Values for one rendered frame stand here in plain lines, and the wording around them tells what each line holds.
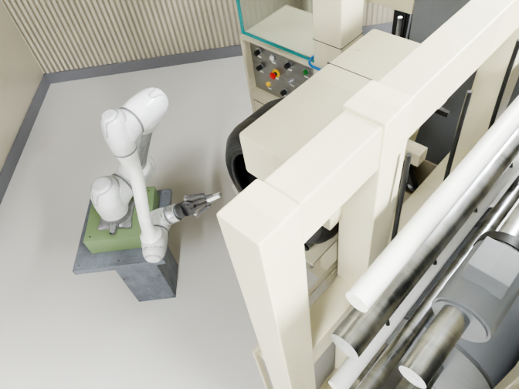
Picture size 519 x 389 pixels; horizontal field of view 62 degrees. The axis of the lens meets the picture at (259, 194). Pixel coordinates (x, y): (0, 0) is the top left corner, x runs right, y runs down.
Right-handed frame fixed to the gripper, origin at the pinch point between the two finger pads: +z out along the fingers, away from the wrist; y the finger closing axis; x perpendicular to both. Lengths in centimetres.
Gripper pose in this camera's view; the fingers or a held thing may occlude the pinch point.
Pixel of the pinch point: (214, 197)
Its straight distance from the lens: 204.7
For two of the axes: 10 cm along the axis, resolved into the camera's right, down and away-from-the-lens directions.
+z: 8.8, -3.4, -3.4
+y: 4.6, 7.9, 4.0
